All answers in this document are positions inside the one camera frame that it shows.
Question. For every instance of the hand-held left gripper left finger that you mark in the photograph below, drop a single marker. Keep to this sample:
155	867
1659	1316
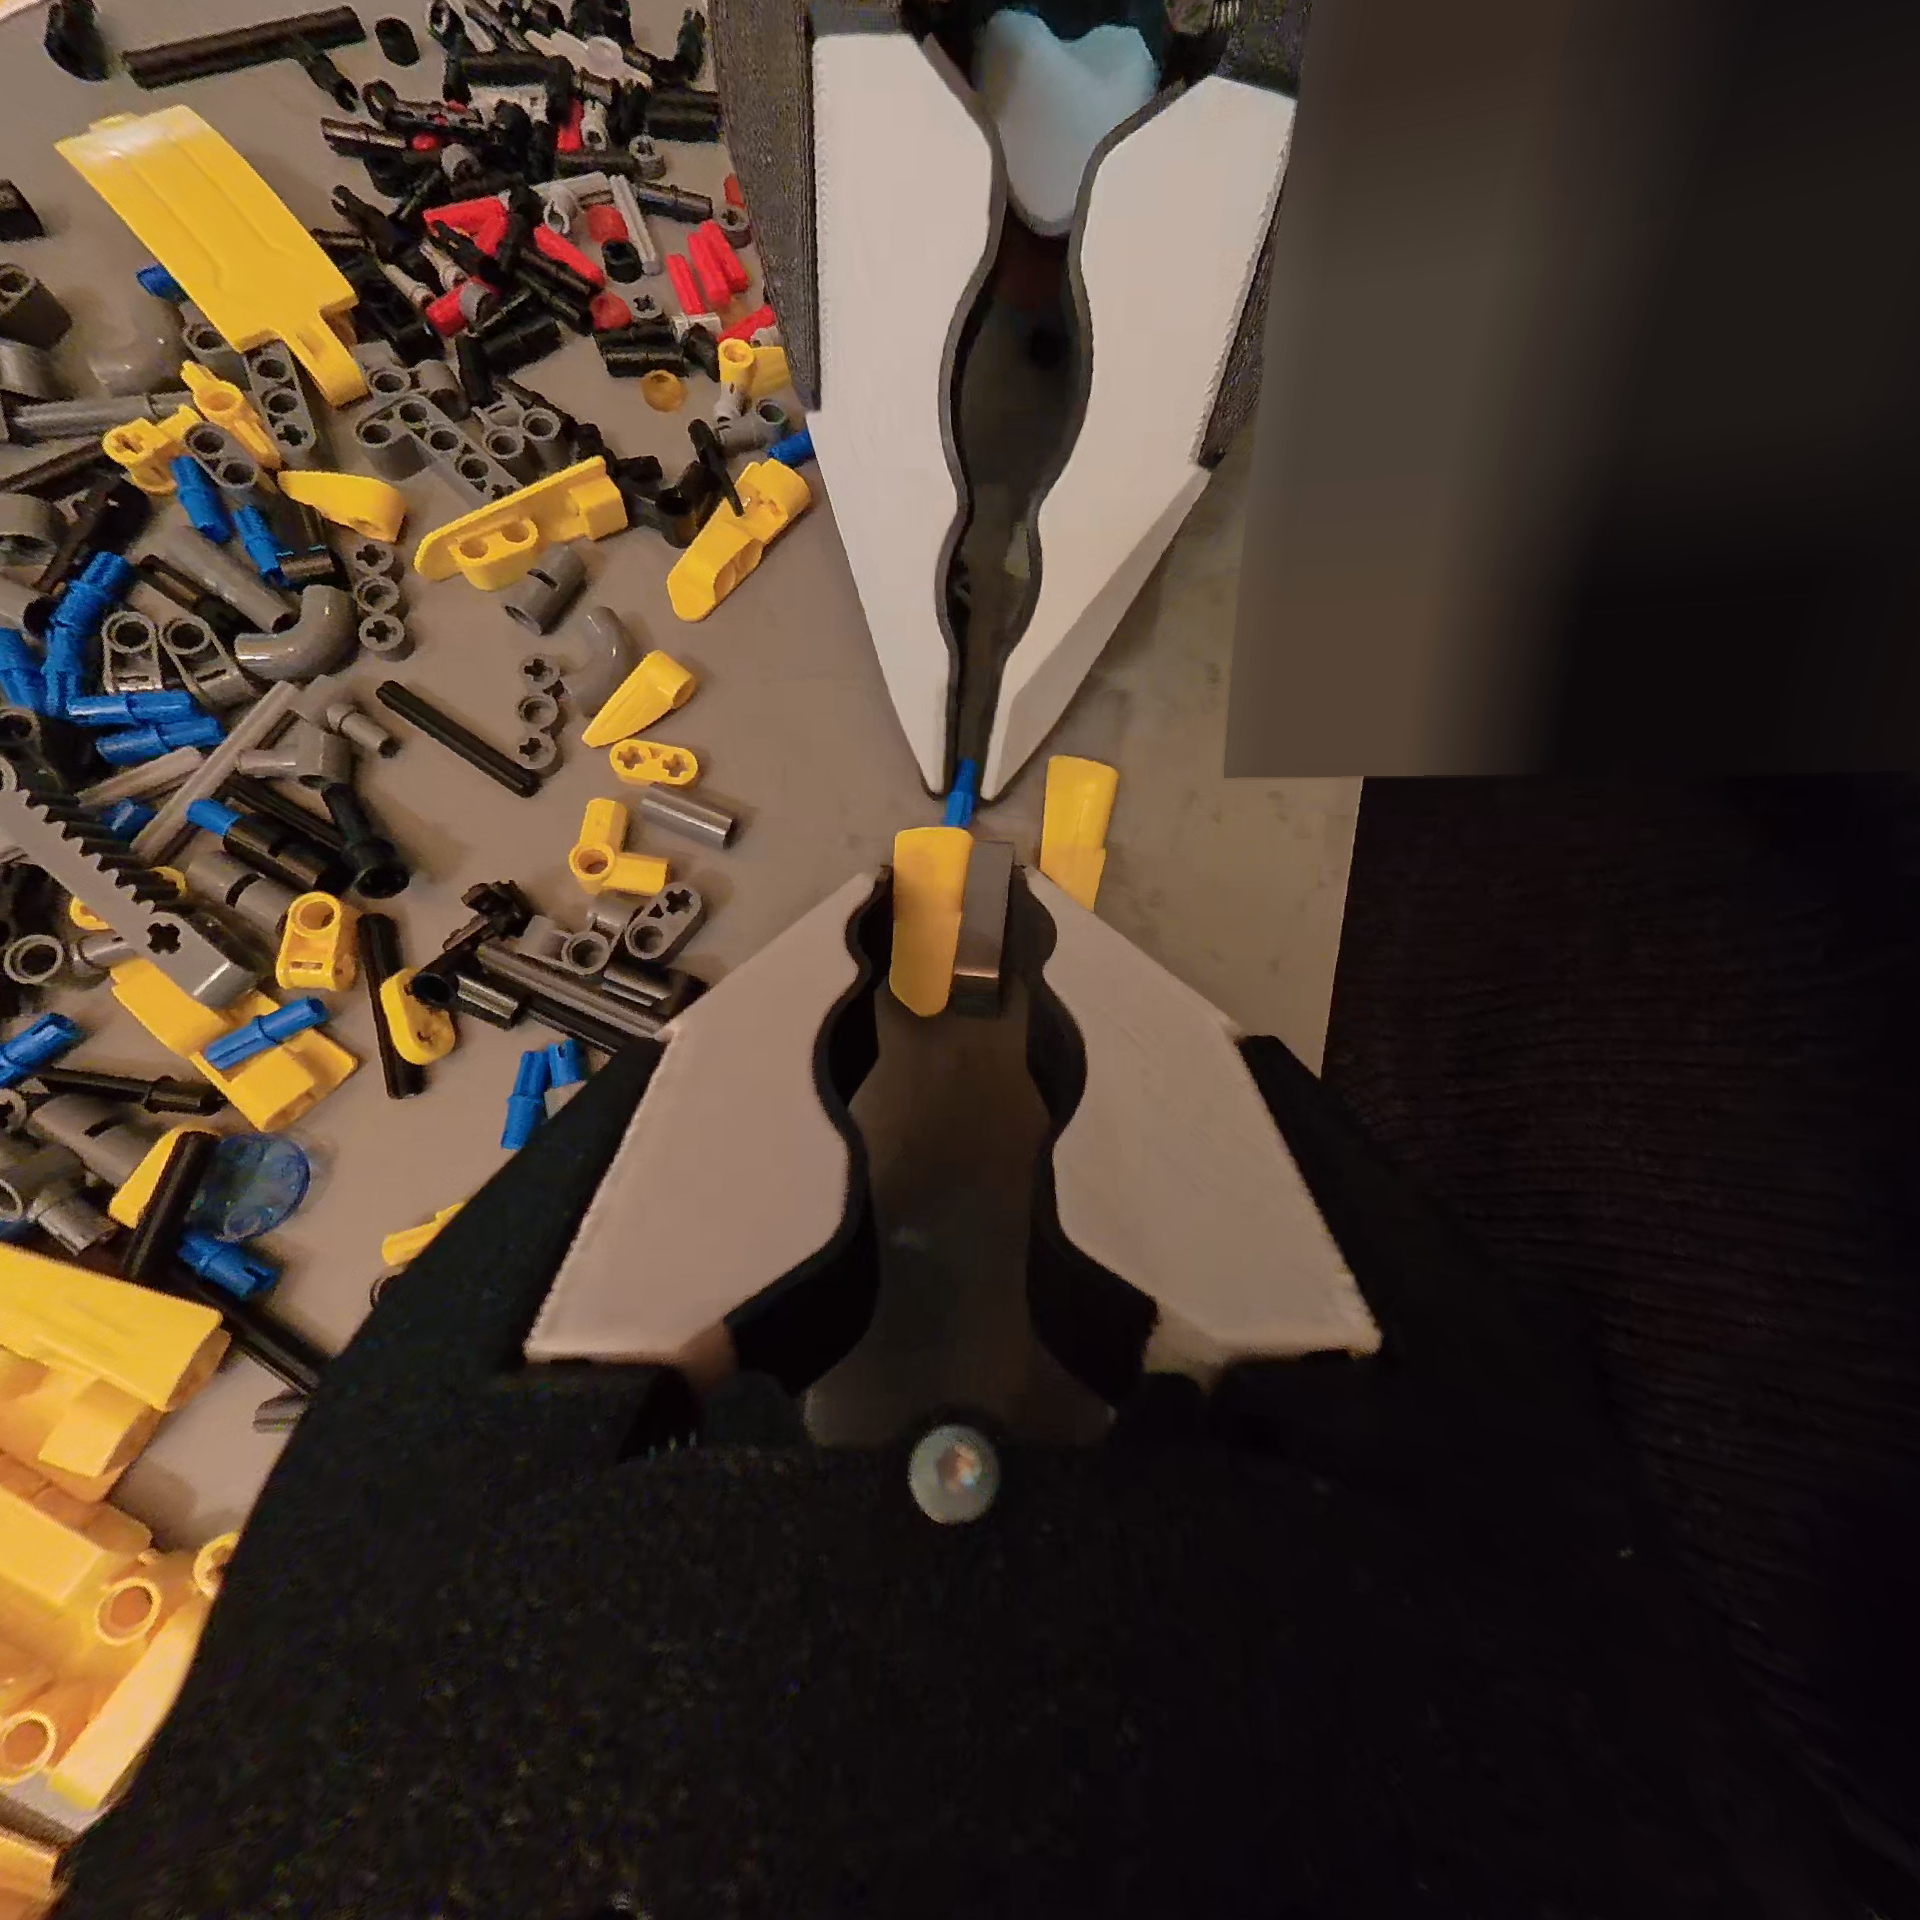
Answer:
722	1140

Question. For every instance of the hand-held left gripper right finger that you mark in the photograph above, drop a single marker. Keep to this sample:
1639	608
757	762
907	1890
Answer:
1201	1170

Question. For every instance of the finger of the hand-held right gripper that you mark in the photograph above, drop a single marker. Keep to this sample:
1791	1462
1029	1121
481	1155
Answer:
1155	330
886	300

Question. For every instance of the pile of toy building pieces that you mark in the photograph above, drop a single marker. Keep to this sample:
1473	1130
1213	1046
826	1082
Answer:
495	300

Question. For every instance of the yellow and grey toy assembly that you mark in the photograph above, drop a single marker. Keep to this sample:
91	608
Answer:
927	914

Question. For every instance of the blue connector pin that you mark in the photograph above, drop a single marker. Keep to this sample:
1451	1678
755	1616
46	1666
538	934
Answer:
961	790

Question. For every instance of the small yellow curved piece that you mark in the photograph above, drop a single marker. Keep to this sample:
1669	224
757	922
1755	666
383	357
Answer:
1077	826

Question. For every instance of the blue transparent dome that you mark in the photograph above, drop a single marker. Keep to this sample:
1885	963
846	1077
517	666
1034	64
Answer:
254	1185

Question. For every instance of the yellow curved panel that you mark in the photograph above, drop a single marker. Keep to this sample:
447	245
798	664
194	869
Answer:
211	241

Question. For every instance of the grey toothed rack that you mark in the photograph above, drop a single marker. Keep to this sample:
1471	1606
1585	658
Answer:
91	878

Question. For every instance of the large yellow frame block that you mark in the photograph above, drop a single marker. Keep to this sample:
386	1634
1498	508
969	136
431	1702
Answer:
91	1650

